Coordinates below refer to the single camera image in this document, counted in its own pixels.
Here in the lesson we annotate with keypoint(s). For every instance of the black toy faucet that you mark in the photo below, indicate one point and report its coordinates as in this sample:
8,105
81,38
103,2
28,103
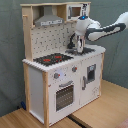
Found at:
71,45

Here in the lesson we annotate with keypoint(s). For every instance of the black toy stovetop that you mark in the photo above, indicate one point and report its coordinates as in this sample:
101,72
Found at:
52,59

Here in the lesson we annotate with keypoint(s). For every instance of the toy oven door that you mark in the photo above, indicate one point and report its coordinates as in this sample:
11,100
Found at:
65,96

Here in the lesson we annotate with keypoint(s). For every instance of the wooden toy kitchen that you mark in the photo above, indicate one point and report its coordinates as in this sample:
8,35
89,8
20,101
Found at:
40,84

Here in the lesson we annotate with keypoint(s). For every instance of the white toy cupboard door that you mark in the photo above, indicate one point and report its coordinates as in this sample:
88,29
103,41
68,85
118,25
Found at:
90,79

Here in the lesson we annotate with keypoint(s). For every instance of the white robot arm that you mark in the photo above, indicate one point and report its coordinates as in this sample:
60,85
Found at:
89,29

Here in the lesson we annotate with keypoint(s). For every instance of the grey toy sink basin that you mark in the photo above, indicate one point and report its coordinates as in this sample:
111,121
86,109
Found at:
75,52

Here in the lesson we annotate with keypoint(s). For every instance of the grey toy range hood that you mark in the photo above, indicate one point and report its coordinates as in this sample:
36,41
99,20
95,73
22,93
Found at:
48,18

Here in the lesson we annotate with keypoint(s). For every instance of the toy microwave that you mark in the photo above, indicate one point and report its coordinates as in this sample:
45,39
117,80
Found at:
76,10

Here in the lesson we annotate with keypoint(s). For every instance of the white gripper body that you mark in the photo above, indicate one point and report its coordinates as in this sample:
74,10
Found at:
80,43

